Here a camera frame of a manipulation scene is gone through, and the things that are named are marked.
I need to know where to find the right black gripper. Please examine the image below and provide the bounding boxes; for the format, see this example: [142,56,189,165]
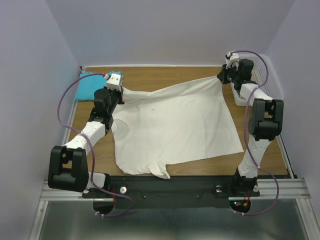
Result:
[217,62,240,84]

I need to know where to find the white t shirt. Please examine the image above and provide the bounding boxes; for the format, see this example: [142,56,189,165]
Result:
[111,76,243,179]

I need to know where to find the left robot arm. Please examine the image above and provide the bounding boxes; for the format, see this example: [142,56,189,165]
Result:
[47,87,124,197]

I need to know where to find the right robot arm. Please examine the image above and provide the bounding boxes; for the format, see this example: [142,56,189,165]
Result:
[217,55,284,195]

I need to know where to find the folded blue t shirt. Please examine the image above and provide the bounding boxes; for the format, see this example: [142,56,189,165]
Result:
[75,71,125,102]

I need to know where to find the white plastic basket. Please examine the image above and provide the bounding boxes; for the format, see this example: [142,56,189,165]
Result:
[231,52,285,107]

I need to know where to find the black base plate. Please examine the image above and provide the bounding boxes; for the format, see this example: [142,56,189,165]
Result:
[82,175,261,210]

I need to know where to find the aluminium frame rail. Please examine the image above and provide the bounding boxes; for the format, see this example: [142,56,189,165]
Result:
[40,178,311,201]

